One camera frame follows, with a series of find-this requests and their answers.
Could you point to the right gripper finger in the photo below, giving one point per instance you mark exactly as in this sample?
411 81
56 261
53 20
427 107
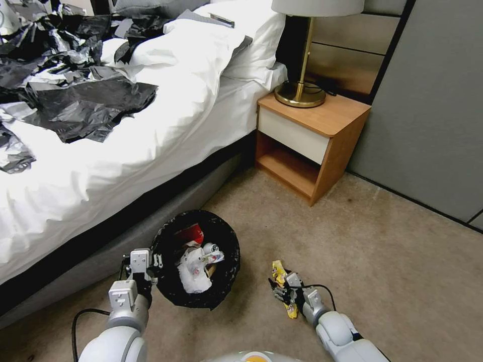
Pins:
276 283
278 296

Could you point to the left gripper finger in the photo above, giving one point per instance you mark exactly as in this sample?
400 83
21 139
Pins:
123 266
157 261

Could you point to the yellow snack wrapper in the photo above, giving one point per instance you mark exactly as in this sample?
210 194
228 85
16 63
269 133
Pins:
278 270

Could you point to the black lined trash bin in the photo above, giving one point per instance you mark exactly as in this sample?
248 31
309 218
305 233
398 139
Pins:
226 279

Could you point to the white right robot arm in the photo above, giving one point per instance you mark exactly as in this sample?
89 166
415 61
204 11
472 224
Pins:
339 332

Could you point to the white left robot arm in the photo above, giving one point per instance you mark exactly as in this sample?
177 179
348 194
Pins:
120 332

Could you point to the large flat black garbage bag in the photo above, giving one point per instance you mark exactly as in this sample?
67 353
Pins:
90 105

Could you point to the small crumpled black garbage bag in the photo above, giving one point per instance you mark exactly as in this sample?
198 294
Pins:
141 35

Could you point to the grey bed base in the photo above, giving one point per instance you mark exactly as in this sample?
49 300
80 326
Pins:
113 241

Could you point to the white crumpled paper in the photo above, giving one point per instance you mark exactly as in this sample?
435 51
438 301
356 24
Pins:
194 277

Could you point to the red snack packet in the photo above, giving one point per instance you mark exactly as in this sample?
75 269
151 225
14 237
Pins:
197 230

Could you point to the brown cardboard scrap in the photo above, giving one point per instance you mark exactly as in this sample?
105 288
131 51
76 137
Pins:
211 270

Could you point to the silver drink can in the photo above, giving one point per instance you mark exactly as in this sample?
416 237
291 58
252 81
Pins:
210 247

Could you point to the clear printed plastic wrapper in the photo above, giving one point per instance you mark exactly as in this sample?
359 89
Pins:
215 258

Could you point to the white robot front shell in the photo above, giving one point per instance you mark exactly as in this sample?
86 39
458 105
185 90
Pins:
245 356

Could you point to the white duvet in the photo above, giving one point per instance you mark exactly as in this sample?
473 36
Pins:
143 143

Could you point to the wooden nightstand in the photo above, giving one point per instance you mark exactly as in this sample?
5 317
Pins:
332 143

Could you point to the torn black silver bag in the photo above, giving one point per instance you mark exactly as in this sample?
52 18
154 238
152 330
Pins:
13 158

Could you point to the white nightstand drawer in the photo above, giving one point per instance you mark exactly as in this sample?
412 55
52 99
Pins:
290 130

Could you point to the brass table lamp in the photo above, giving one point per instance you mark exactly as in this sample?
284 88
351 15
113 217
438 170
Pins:
302 90

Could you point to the white mattress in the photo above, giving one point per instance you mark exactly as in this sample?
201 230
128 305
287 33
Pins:
249 81

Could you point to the grey folded cloth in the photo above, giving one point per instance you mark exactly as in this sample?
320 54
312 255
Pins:
241 41

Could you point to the crumpled black silver bag pile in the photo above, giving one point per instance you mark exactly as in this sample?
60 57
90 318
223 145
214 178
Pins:
45 41

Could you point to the white pillow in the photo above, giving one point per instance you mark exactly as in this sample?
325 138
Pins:
256 41

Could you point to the padded brown headboard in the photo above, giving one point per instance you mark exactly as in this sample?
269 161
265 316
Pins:
351 52

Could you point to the small dark flat card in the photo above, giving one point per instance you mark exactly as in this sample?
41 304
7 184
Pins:
222 19

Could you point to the grey pillow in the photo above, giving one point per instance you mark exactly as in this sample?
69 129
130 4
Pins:
158 6

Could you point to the white lamp shade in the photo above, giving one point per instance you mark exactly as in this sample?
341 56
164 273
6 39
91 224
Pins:
317 6

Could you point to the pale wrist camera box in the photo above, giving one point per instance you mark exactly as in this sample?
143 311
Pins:
293 279
140 261

